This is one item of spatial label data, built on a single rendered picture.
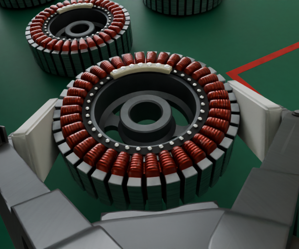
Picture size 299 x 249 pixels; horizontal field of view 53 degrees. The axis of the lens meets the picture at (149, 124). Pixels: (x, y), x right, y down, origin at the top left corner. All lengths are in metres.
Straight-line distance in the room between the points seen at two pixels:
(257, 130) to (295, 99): 0.15
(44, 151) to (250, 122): 0.11
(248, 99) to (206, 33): 0.22
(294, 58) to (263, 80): 0.05
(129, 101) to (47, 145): 0.06
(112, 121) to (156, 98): 0.03
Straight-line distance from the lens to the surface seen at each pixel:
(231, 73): 0.32
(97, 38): 0.31
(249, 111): 0.17
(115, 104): 0.21
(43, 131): 0.17
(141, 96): 0.20
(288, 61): 0.35
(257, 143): 0.16
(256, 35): 0.38
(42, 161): 0.16
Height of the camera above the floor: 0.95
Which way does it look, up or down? 48 degrees down
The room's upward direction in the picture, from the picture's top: 5 degrees counter-clockwise
